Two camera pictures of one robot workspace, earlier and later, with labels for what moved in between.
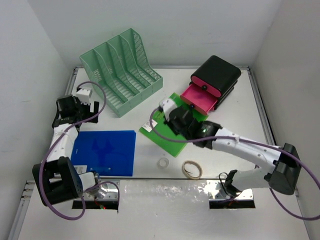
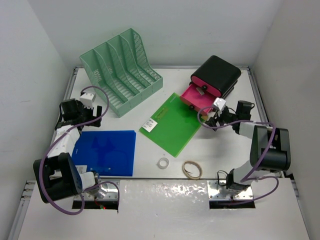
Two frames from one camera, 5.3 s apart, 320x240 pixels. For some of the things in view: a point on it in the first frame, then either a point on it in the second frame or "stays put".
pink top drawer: [211, 89] stays put
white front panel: [166, 210] stays put
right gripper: [170, 124] -> [211, 122]
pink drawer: [199, 99] stays put
